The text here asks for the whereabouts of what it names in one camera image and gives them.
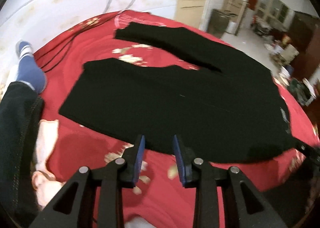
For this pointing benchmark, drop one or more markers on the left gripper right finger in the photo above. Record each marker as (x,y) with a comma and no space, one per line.
(223,197)

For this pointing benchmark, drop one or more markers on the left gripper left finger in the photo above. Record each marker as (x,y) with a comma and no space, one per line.
(93,197)

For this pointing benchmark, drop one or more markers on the black pants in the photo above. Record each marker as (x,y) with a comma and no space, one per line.
(227,110)

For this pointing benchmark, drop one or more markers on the red floral bed blanket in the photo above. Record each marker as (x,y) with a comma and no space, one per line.
(158,197)

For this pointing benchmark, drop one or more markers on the pink white cloth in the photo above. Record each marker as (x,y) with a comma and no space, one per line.
(44,182)

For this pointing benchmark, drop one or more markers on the floor clutter pile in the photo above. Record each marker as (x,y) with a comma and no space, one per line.
(279,44)

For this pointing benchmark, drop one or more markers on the black jeans leg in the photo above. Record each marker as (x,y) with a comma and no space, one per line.
(21,111)

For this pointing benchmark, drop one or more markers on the dark wooden wardrobe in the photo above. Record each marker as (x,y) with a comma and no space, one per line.
(304,35)

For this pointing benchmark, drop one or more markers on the blue striped sock foot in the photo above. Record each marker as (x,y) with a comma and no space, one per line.
(28,71)

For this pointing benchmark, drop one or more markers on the dark ceramic jar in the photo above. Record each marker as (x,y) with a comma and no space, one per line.
(218,23)

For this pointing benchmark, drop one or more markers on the wooden framed window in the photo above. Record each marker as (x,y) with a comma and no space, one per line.
(271,10)

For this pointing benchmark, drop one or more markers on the cardboard box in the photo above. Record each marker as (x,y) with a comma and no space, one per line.
(236,9)

